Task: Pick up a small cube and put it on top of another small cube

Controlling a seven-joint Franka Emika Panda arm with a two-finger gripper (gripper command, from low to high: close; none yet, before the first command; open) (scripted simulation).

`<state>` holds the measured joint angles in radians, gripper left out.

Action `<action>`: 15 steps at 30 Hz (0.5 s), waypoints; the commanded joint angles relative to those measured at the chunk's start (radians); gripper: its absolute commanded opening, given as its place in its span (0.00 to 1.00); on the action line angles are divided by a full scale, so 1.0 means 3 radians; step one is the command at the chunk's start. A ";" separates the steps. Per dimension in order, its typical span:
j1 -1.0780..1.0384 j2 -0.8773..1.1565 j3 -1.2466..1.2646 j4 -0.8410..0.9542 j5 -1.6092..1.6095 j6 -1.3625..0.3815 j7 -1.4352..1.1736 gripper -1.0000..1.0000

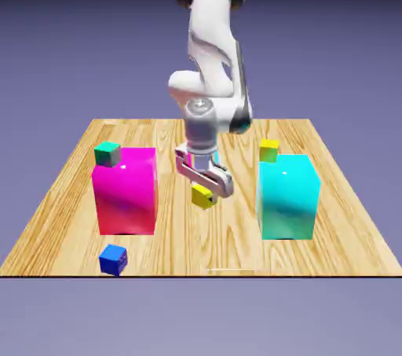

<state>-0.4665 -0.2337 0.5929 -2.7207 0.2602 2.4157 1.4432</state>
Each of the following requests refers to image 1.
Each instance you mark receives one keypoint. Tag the small green cube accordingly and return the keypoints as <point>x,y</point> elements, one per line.
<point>107,154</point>

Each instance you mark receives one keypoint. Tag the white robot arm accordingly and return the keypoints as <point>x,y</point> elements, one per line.
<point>213,48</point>

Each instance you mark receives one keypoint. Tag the small yellow cube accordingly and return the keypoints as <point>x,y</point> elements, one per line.
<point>200,196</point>
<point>268,150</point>

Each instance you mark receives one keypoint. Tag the large cyan box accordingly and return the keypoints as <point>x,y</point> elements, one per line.
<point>287,198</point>

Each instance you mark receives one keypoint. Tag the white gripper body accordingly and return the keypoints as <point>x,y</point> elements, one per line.
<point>204,178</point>

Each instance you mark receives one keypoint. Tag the large magenta box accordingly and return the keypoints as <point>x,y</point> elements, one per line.
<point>125,192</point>

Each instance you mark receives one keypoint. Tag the small blue cube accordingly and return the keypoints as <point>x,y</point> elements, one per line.
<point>113,259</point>

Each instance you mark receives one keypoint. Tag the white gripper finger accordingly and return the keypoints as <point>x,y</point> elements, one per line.
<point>212,198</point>

